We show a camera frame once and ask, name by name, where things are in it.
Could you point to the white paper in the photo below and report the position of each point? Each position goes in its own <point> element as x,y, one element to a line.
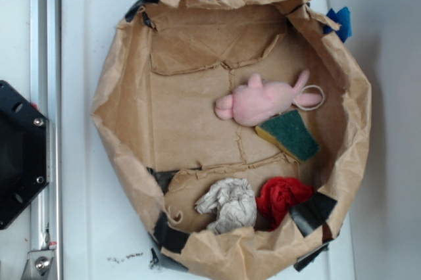
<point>233,202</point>

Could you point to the red paper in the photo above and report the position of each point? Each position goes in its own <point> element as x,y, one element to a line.
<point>278,195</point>

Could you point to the brown paper bag bin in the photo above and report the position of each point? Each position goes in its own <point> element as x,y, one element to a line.
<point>154,110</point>

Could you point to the pink plush toy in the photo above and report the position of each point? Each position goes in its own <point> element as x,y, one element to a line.
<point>258,100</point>

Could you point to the green yellow sponge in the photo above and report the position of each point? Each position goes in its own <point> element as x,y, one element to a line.
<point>289,133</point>

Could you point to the black tape piece bottom-left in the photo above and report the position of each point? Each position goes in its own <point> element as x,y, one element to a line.
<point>168,237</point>

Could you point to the black tape piece right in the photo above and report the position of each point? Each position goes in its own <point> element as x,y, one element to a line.
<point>311,214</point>

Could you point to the blue tape piece right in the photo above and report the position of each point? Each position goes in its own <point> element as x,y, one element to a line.
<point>343,18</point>

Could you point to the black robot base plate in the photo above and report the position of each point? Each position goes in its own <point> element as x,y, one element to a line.
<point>24,143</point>

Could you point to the aluminium rail frame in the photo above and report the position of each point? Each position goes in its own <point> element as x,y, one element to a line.
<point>45,258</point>

